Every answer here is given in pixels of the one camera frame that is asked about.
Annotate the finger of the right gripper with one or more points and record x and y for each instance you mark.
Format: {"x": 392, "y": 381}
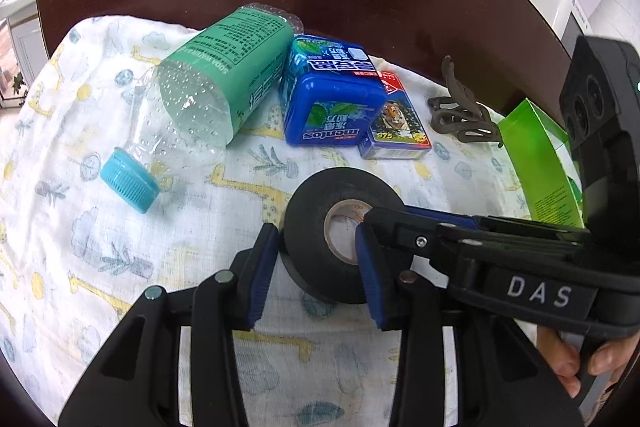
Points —
{"x": 411, "y": 230}

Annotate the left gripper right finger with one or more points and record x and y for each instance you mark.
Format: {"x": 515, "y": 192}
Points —
{"x": 455, "y": 360}

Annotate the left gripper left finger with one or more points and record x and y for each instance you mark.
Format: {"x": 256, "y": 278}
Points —
{"x": 133, "y": 379}

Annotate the black electrical tape roll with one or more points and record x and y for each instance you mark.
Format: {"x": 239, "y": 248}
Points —
{"x": 317, "y": 265}

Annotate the person's right hand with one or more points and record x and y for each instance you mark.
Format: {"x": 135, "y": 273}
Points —
{"x": 564, "y": 359}

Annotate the tiger playing card box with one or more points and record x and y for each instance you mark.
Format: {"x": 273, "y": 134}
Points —
{"x": 397, "y": 132}

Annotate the brown hair claw clip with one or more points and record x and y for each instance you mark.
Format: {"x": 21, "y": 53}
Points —
{"x": 459, "y": 114}

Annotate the green white storage box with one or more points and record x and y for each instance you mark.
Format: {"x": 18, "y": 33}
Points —
{"x": 539, "y": 152}

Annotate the giraffe print white cloth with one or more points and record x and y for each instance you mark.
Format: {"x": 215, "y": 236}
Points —
{"x": 75, "y": 257}

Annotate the blue mentos gum box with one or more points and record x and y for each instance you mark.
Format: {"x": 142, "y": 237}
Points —
{"x": 329, "y": 93}

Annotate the green label plastic bottle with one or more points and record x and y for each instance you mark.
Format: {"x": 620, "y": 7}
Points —
{"x": 188, "y": 108}

